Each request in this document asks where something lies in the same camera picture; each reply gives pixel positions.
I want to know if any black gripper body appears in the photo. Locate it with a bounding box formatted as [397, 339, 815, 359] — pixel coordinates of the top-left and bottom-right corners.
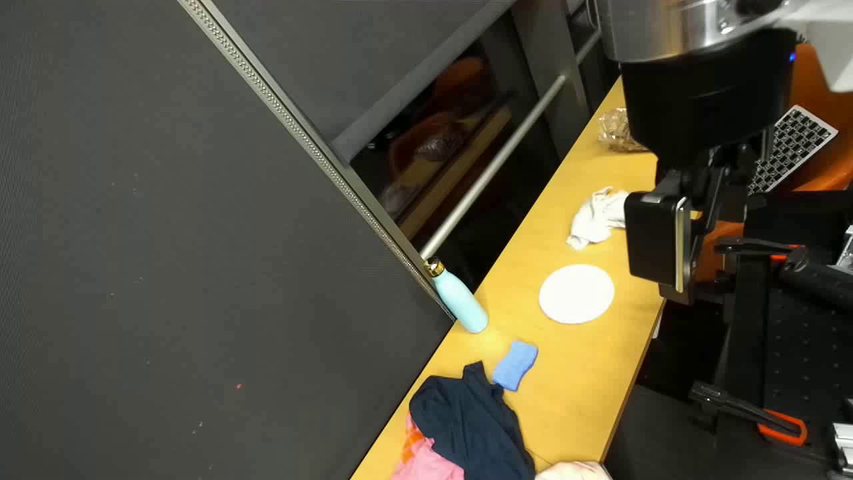
[620, 26, 803, 170]

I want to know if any white towel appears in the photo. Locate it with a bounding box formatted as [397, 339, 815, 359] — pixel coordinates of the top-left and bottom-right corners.
[565, 183, 633, 252]

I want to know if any white round plate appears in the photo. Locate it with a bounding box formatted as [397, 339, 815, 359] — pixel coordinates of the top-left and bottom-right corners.
[537, 260, 620, 328]

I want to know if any blue sponge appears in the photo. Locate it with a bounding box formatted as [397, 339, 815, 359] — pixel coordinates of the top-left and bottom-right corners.
[490, 336, 541, 395]

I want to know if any clear bag of snacks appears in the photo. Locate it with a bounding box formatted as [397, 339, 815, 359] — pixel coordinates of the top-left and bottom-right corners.
[596, 104, 650, 155]

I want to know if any orange chair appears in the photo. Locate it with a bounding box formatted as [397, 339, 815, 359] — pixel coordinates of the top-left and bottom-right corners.
[697, 38, 853, 286]

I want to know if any black mounting stand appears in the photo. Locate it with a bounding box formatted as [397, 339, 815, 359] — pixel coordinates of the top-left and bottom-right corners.
[709, 188, 853, 480]

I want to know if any metal handrail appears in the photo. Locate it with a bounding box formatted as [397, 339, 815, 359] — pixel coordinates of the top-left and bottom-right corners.
[420, 68, 572, 260]

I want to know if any light blue bottle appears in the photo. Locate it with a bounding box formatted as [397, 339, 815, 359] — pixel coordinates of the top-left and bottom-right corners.
[428, 259, 493, 336]

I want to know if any cream white cloth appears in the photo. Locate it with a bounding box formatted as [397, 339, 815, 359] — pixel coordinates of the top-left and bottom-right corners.
[534, 458, 617, 480]

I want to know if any navy blue cloth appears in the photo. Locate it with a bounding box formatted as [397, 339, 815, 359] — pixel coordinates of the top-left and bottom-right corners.
[408, 358, 538, 480]

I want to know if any pink cloth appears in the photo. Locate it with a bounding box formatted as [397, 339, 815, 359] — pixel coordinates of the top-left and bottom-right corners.
[390, 411, 468, 480]

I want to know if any small dark grey blind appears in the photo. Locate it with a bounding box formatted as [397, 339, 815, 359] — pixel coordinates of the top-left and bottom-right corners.
[212, 0, 518, 163]

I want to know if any aluminium blind edge bar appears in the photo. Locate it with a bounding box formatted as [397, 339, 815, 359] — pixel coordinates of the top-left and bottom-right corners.
[176, 0, 448, 279]

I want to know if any large dark grey blind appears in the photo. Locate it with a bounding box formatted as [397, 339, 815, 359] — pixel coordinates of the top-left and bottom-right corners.
[0, 0, 458, 480]

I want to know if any grey window frame post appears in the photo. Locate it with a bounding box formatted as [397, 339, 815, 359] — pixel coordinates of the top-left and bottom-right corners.
[509, 0, 596, 155]

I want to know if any black clamp orange handle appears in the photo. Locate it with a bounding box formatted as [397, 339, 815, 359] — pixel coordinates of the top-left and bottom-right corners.
[687, 382, 813, 450]

